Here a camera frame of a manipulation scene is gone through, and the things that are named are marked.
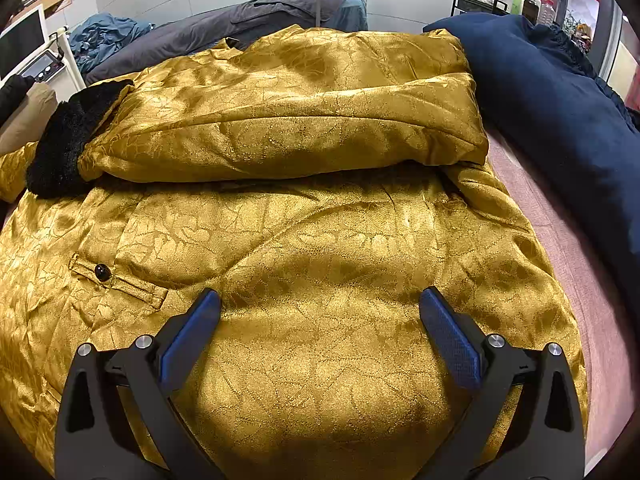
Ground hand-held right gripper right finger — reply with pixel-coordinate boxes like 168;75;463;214
419;286;586;480

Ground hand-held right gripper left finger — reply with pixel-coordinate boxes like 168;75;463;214
55;288;223;480

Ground gold patterned padded jacket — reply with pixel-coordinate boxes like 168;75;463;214
0;27;588;480

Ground pink polka dot blanket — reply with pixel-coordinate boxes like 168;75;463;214
482;125;640;480

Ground navy blue garment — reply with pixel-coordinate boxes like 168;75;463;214
422;12;640;281

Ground beige folded garment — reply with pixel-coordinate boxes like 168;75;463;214
0;82;58;156

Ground black quilted jacket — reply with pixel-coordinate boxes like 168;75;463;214
0;74;36;126

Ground grey-blue duvet on bed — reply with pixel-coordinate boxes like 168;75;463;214
82;0;368;86

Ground grey control panel device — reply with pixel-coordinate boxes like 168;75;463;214
22;52;68;81

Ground blue crumpled jacket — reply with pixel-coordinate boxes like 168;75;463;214
67;12;153;76

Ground potted green plant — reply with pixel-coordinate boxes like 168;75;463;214
565;10;596;53

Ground white monitor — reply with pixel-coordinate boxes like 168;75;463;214
0;4;48;81

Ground black wire cart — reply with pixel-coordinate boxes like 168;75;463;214
452;0;511;17

